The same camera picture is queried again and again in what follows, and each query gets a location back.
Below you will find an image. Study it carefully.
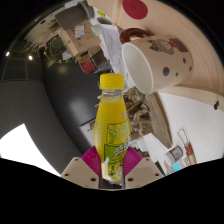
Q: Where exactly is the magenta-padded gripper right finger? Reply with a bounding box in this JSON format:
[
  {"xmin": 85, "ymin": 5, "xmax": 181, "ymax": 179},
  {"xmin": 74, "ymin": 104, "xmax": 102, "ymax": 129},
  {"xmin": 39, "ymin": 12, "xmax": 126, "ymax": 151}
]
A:
[{"xmin": 123, "ymin": 146, "xmax": 165, "ymax": 190}]

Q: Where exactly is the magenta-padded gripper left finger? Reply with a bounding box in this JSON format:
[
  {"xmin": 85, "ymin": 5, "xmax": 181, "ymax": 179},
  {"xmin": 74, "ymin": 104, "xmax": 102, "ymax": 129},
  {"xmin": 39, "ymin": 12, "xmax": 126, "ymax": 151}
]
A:
[{"xmin": 60, "ymin": 146, "xmax": 102, "ymax": 190}]

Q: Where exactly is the yellow drink bottle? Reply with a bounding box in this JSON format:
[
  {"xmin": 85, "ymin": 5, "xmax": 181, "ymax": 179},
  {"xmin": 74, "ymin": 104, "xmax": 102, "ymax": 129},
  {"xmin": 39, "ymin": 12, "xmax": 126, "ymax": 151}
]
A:
[{"xmin": 93, "ymin": 73, "xmax": 132, "ymax": 184}]

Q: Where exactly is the small grey lidded jar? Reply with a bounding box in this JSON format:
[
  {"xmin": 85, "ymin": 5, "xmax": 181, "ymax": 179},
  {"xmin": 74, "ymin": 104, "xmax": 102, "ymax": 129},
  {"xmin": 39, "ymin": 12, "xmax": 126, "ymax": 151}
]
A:
[{"xmin": 163, "ymin": 145, "xmax": 184, "ymax": 167}]

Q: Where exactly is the ceiling light strip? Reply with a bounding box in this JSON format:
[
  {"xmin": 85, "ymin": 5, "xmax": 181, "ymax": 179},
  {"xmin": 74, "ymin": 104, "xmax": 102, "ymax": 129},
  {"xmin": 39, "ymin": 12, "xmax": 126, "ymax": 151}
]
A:
[{"xmin": 0, "ymin": 123, "xmax": 62, "ymax": 177}]

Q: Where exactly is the red box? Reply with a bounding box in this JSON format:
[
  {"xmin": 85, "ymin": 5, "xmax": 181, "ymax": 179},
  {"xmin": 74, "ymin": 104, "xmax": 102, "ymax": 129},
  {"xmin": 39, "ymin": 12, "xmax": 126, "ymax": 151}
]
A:
[{"xmin": 79, "ymin": 54, "xmax": 96, "ymax": 75}]

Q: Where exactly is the white polka-dot mug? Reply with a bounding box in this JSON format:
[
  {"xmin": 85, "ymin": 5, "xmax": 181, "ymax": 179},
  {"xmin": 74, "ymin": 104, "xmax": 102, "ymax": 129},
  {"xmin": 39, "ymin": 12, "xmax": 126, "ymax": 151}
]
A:
[{"xmin": 119, "ymin": 27, "xmax": 194, "ymax": 95}]

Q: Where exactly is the black stool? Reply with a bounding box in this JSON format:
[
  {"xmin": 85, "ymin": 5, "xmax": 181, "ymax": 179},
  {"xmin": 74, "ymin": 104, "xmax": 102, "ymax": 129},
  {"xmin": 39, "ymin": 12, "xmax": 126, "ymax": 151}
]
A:
[{"xmin": 89, "ymin": 49, "xmax": 108, "ymax": 70}]

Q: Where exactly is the newspaper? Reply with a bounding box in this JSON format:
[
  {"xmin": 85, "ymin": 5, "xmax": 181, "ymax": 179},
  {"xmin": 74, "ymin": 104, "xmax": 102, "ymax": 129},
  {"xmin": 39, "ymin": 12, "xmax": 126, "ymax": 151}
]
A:
[{"xmin": 96, "ymin": 23, "xmax": 136, "ymax": 89}]

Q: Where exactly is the cardboard box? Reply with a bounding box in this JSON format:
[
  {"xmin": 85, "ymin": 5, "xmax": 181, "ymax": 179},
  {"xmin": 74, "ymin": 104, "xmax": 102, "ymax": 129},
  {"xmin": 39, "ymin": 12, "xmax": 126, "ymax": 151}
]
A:
[{"xmin": 58, "ymin": 20, "xmax": 102, "ymax": 58}]

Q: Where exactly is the grey pot with dried plant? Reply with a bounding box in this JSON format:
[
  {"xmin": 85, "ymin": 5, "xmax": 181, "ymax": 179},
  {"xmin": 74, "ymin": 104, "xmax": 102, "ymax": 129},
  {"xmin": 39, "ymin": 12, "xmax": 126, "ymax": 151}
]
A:
[{"xmin": 23, "ymin": 1, "xmax": 96, "ymax": 51}]

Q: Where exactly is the flat round red coaster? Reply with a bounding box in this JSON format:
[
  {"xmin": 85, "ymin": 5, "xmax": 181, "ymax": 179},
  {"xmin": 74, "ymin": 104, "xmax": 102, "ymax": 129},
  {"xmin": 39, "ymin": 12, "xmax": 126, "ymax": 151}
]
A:
[{"xmin": 121, "ymin": 0, "xmax": 149, "ymax": 20}]

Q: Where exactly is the black wall screen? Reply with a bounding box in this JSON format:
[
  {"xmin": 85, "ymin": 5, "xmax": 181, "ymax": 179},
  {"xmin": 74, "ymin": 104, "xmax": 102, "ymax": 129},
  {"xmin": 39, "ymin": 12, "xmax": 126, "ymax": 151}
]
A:
[{"xmin": 79, "ymin": 118, "xmax": 98, "ymax": 148}]

